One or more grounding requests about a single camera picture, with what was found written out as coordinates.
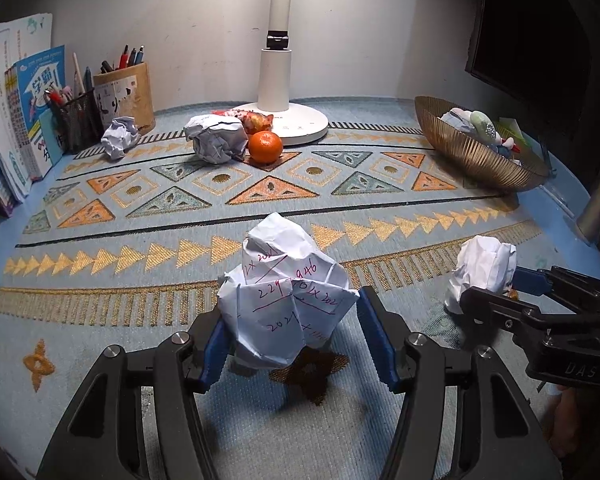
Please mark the plush skewer with faces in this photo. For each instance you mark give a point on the plush skewer with faces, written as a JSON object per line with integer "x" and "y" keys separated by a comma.
{"x": 482, "y": 122}

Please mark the black monitor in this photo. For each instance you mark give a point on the black monitor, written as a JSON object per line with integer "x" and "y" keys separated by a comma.
{"x": 545, "y": 35}

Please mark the wooden pen holder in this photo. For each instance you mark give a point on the wooden pen holder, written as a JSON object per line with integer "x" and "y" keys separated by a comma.
{"x": 125, "y": 95}

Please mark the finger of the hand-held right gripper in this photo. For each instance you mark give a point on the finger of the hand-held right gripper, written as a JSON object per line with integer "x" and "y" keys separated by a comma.
{"x": 530, "y": 280}
{"x": 495, "y": 305}

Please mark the white desk lamp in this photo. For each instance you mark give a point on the white desk lamp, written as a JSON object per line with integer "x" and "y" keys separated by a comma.
{"x": 282, "y": 85}

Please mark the small striped plush toy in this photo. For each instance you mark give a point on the small striped plush toy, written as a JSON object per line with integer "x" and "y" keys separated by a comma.
{"x": 507, "y": 146}

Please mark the white paper booklets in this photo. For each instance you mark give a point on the white paper booklets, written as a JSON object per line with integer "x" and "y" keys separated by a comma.
{"x": 15, "y": 40}

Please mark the gold ribbed bowl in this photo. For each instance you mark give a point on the gold ribbed bowl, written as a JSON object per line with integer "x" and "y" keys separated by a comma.
{"x": 472, "y": 160}

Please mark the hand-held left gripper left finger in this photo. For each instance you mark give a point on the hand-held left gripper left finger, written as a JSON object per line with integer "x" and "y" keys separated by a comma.
{"x": 212, "y": 355}

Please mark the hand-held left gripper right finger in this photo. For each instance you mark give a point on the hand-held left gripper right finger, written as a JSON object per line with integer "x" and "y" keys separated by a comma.
{"x": 380, "y": 345}

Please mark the red snack packet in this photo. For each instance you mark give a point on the red snack packet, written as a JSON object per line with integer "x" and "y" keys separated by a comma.
{"x": 252, "y": 119}

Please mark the bunch of pens and pencils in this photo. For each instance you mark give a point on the bunch of pens and pencils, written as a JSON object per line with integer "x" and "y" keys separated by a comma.
{"x": 65, "y": 90}

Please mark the person's right hand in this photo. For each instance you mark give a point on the person's right hand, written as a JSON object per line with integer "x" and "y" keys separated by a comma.
{"x": 565, "y": 422}

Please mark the black mesh pen holder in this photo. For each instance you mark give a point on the black mesh pen holder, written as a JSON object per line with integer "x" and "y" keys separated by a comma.
{"x": 80, "y": 125}

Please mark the patterned woven mat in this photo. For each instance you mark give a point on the patterned woven mat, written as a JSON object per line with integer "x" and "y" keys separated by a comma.
{"x": 130, "y": 240}

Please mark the bunch of dark pens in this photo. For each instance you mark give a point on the bunch of dark pens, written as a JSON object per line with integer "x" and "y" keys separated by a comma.
{"x": 125, "y": 57}

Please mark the teal notebook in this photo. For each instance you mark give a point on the teal notebook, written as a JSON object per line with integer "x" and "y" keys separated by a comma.
{"x": 50, "y": 135}

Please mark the silver monitor stand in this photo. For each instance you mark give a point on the silver monitor stand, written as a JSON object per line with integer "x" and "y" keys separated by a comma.
{"x": 592, "y": 215}

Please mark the orange tangerine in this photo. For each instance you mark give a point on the orange tangerine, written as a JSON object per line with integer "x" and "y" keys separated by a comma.
{"x": 265, "y": 147}

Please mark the blue workbook set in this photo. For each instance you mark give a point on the blue workbook set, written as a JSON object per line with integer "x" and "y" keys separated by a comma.
{"x": 37, "y": 85}

